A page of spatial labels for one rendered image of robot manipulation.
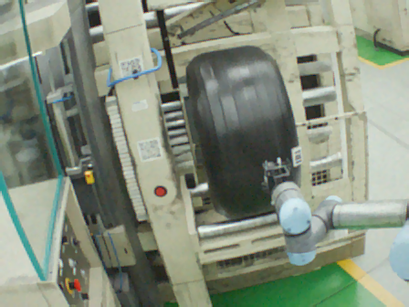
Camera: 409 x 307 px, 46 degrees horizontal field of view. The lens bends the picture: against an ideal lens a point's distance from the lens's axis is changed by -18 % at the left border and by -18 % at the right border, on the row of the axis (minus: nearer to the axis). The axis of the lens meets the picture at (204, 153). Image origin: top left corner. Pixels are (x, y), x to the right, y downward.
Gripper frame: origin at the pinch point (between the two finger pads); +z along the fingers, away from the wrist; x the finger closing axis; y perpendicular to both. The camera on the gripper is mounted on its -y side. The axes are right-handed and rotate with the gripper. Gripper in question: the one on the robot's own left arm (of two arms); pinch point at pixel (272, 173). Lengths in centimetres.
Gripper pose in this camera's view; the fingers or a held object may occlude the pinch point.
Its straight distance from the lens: 162.3
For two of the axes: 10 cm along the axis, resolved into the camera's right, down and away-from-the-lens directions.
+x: -9.8, 2.0, -0.1
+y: -1.9, -9.2, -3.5
